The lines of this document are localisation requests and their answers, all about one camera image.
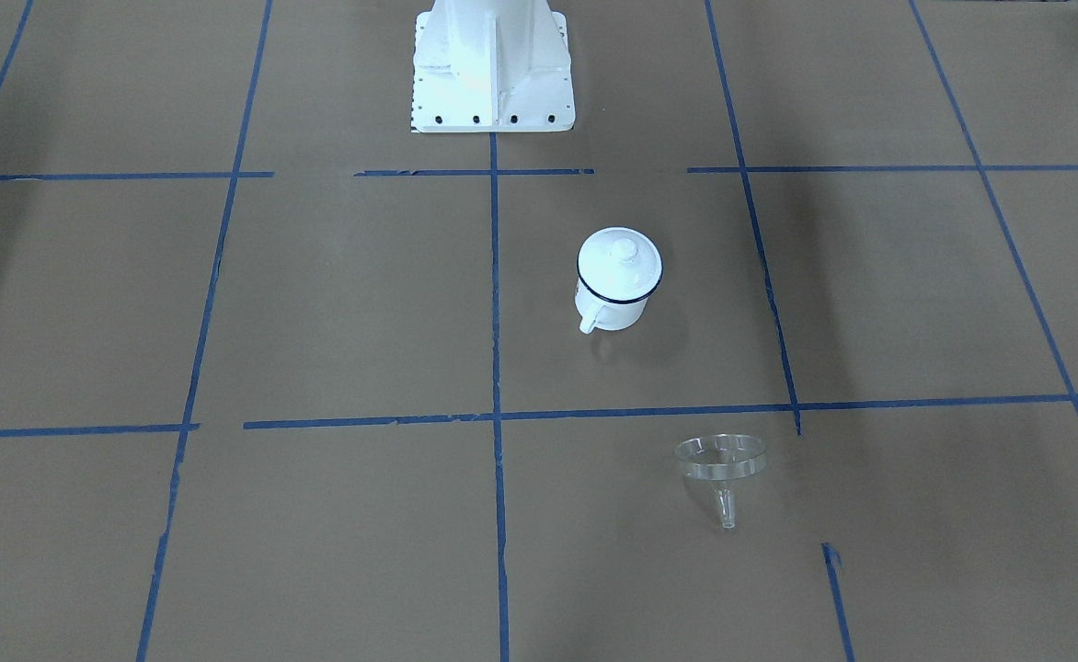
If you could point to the white pedestal column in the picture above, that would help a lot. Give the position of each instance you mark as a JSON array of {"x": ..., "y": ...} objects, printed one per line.
[{"x": 484, "y": 66}]

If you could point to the white enamel mug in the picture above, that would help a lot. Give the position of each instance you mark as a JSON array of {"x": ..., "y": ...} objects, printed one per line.
[{"x": 598, "y": 313}]

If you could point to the clear glass funnel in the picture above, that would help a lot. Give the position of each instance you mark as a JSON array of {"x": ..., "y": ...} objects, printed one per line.
[{"x": 717, "y": 462}]

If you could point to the white mug lid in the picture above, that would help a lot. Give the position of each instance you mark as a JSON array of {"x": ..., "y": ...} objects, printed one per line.
[{"x": 619, "y": 265}]

